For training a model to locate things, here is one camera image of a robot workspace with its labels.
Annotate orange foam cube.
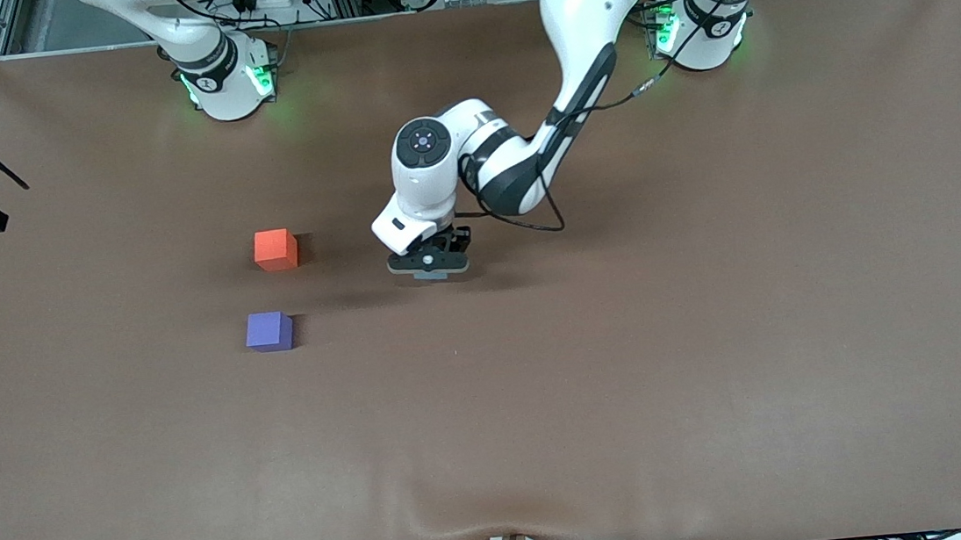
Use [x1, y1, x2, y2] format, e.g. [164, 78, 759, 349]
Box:
[252, 227, 301, 274]

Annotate brown table cover sheet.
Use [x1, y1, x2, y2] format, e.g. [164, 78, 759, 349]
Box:
[0, 0, 961, 540]

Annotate purple foam cube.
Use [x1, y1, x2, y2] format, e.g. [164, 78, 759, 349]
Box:
[243, 309, 297, 355]

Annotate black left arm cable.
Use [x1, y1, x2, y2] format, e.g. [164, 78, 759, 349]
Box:
[433, 0, 803, 243]

